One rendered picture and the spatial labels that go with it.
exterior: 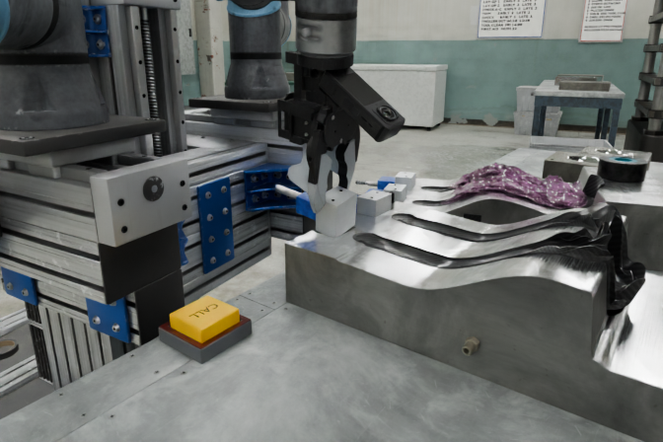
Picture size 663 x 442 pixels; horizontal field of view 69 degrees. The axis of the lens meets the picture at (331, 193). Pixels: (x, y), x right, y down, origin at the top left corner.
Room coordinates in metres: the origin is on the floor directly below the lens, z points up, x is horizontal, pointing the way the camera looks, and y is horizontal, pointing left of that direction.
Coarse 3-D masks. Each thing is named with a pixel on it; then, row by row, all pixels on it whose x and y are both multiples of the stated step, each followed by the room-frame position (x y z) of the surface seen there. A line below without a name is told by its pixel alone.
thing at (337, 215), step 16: (288, 192) 0.70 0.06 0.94; (304, 192) 0.68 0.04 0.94; (336, 192) 0.66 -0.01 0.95; (352, 192) 0.66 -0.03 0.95; (304, 208) 0.67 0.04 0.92; (336, 208) 0.63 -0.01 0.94; (352, 208) 0.66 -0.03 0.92; (320, 224) 0.65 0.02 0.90; (336, 224) 0.63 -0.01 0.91; (352, 224) 0.67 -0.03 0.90
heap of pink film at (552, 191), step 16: (464, 176) 0.99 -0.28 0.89; (480, 176) 0.95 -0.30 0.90; (496, 176) 0.94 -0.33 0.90; (512, 176) 0.85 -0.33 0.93; (528, 176) 0.93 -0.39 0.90; (464, 192) 0.86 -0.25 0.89; (480, 192) 0.85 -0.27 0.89; (512, 192) 0.83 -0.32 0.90; (528, 192) 0.83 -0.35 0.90; (544, 192) 0.82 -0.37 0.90; (560, 192) 0.85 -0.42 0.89; (576, 192) 0.85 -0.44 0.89; (560, 208) 0.81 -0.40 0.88
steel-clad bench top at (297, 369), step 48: (288, 336) 0.53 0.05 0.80; (336, 336) 0.53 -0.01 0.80; (96, 384) 0.44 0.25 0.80; (144, 384) 0.44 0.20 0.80; (192, 384) 0.44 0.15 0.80; (240, 384) 0.44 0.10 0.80; (288, 384) 0.44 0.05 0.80; (336, 384) 0.44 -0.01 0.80; (384, 384) 0.44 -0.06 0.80; (432, 384) 0.44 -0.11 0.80; (480, 384) 0.44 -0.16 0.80; (0, 432) 0.37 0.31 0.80; (48, 432) 0.37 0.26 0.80; (96, 432) 0.37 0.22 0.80; (144, 432) 0.37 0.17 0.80; (192, 432) 0.37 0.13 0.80; (240, 432) 0.37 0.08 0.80; (288, 432) 0.37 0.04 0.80; (336, 432) 0.37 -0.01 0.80; (384, 432) 0.37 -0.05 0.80; (432, 432) 0.37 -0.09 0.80; (480, 432) 0.37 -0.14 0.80; (528, 432) 0.37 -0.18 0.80; (576, 432) 0.37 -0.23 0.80
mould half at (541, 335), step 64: (320, 256) 0.58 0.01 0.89; (384, 256) 0.58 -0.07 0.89; (448, 256) 0.59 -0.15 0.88; (384, 320) 0.52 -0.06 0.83; (448, 320) 0.47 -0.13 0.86; (512, 320) 0.43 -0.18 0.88; (576, 320) 0.40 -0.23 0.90; (640, 320) 0.47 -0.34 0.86; (512, 384) 0.43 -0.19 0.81; (576, 384) 0.40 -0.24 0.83; (640, 384) 0.37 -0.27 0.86
